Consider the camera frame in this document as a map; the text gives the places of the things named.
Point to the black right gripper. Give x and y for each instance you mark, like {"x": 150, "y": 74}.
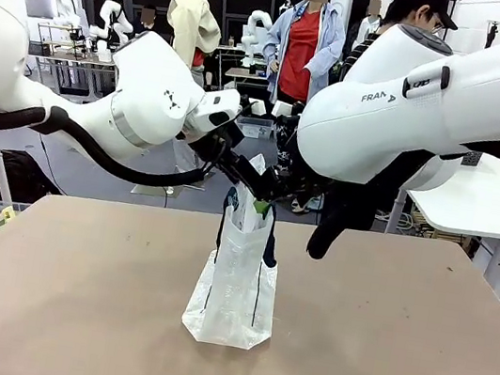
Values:
{"x": 291, "y": 180}

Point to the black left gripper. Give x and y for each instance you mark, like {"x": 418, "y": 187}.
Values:
{"x": 243, "y": 170}

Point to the clear plastic shopping bag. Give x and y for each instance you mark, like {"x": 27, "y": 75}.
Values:
{"x": 234, "y": 289}

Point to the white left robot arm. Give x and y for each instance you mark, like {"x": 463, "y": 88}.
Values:
{"x": 153, "y": 77}

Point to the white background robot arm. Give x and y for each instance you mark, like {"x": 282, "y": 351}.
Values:
{"x": 259, "y": 25}
{"x": 66, "y": 8}
{"x": 113, "y": 13}

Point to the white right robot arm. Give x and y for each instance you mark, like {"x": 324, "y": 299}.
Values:
{"x": 384, "y": 123}

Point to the clear plastic storage box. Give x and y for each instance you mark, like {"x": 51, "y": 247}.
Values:
{"x": 255, "y": 127}

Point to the wooden background table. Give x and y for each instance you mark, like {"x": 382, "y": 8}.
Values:
{"x": 249, "y": 74}

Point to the person red shirt blue overshirt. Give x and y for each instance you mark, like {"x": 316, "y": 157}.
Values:
{"x": 300, "y": 48}

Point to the mannequin beige jacket black hat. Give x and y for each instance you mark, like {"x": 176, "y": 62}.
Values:
{"x": 190, "y": 21}

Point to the black patterned marker tag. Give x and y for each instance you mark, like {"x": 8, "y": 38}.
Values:
{"x": 471, "y": 159}

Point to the person in white top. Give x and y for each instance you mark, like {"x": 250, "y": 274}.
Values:
{"x": 371, "y": 26}

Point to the seated person in dark clothes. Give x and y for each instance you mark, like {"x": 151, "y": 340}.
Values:
{"x": 148, "y": 21}

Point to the white side table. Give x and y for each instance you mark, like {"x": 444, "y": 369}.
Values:
{"x": 490, "y": 202}

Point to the black backpack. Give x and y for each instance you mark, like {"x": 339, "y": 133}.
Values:
{"x": 14, "y": 174}

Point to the person in striped shirt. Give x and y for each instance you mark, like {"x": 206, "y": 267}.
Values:
{"x": 421, "y": 5}

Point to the black tripod stand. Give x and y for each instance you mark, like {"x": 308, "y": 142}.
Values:
{"x": 492, "y": 33}

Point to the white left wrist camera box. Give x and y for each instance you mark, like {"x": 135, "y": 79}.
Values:
{"x": 254, "y": 107}

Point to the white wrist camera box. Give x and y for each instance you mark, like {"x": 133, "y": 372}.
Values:
{"x": 282, "y": 110}
{"x": 254, "y": 107}

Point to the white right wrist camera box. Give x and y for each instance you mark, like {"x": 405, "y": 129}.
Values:
{"x": 282, "y": 110}

